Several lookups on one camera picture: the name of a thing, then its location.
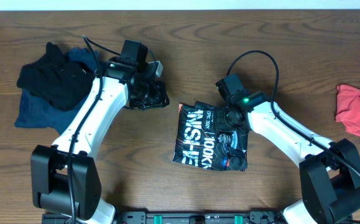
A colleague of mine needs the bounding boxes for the black shirt orange contour lines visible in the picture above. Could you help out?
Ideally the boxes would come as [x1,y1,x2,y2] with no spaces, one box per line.
[172,101,248,171]

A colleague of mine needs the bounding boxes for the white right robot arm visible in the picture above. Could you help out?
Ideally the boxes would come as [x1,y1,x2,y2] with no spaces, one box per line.
[218,90,360,223]

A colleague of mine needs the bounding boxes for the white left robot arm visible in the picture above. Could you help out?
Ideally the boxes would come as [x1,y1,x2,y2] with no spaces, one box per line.
[30,58,169,223]

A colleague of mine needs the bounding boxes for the black folded polo shirt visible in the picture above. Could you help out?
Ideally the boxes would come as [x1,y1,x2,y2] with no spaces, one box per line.
[17,42,95,111]

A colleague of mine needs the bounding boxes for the navy blue folded shirt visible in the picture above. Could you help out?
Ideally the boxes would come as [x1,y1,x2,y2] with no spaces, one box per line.
[14,48,96,134]

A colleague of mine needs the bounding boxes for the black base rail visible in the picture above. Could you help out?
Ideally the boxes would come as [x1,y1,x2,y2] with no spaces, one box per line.
[41,210,354,224]

